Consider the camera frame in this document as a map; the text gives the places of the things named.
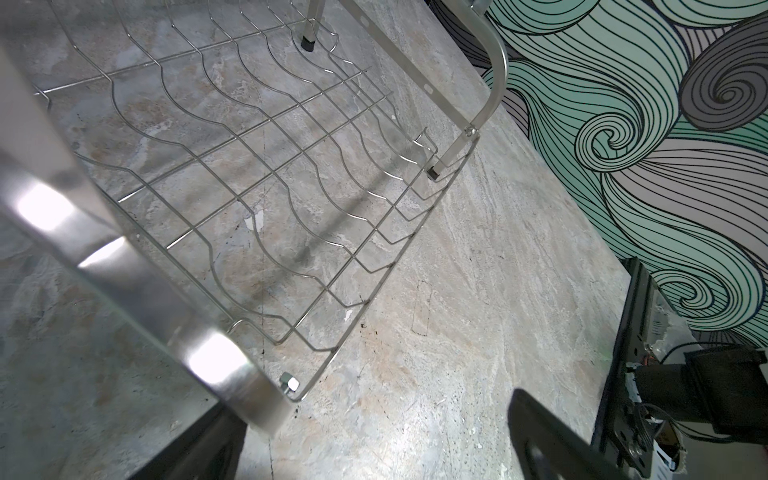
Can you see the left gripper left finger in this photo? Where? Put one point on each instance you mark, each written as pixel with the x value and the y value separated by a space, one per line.
pixel 208 449

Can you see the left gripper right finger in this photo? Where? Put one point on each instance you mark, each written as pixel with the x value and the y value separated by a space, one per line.
pixel 546 448

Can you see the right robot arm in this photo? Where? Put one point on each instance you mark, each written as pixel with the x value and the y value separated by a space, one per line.
pixel 724 386

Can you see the steel two-tier dish rack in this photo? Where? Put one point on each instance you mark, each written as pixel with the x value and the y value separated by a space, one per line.
pixel 236 179

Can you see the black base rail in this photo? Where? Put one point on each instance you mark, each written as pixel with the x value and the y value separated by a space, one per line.
pixel 642 337

